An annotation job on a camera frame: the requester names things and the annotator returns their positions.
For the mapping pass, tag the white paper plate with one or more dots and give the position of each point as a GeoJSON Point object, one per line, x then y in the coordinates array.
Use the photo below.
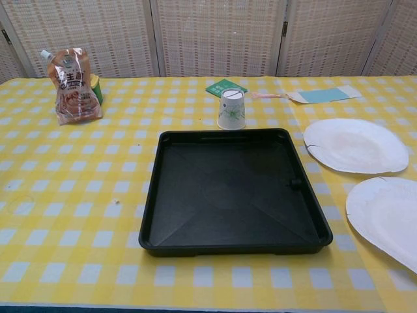
{"type": "Point", "coordinates": [387, 215]}
{"type": "Point", "coordinates": [355, 146]}

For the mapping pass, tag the black square plastic tray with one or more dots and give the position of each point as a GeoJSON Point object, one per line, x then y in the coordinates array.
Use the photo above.
{"type": "Point", "coordinates": [228, 195]}

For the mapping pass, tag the upturned floral paper cup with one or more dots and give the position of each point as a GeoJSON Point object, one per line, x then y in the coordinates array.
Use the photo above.
{"type": "Point", "coordinates": [231, 111]}

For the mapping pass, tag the green foil packet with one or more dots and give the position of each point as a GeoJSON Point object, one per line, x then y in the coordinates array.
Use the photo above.
{"type": "Point", "coordinates": [215, 87]}

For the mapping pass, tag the pink bookmark tassel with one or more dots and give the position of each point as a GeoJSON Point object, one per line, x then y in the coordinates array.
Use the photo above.
{"type": "Point", "coordinates": [267, 95]}

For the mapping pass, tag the woven folding screen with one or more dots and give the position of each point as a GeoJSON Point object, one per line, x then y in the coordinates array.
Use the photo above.
{"type": "Point", "coordinates": [211, 39]}

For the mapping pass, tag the yellow checked tablecloth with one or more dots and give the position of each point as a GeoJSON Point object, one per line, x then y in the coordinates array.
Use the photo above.
{"type": "Point", "coordinates": [81, 179]}
{"type": "Point", "coordinates": [391, 107]}

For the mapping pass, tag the cream bookmark with blue panel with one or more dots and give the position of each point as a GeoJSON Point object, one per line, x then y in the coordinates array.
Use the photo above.
{"type": "Point", "coordinates": [322, 95]}

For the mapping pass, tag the green and yellow sponge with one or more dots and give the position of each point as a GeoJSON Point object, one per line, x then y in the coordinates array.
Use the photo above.
{"type": "Point", "coordinates": [97, 88]}

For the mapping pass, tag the brown sauce spout pouch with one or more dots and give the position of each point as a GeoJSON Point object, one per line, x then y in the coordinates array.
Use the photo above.
{"type": "Point", "coordinates": [76, 94]}

